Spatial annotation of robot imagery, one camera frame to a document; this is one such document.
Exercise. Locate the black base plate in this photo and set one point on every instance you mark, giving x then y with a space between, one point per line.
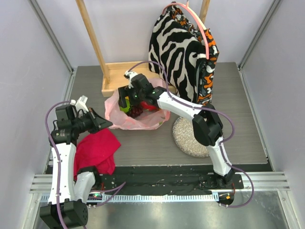
169 180

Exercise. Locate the fake red fruit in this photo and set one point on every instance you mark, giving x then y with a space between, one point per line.
148 107

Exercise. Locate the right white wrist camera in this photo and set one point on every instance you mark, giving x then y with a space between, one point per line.
129 75

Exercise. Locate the fake green apple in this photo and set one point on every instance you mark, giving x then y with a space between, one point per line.
127 108

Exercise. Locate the red cloth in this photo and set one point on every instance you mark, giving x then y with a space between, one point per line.
97 150

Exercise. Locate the zebra print garment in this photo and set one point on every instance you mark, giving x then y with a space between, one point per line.
156 55

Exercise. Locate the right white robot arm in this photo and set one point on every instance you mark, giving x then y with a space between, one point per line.
207 126

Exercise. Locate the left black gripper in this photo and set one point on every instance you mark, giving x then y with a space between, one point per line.
99 122

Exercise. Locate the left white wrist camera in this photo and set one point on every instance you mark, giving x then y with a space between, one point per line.
80 104

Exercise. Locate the white cable duct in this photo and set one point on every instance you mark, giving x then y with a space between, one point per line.
163 199

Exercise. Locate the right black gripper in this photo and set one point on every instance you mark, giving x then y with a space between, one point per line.
123 96

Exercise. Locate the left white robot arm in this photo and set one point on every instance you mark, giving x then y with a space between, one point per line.
67 202

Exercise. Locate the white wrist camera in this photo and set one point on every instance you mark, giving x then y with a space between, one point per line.
80 104
129 75

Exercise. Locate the fake dark grapes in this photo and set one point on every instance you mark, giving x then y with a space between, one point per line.
135 111

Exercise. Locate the wooden clothes rack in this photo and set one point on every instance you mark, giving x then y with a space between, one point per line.
119 32

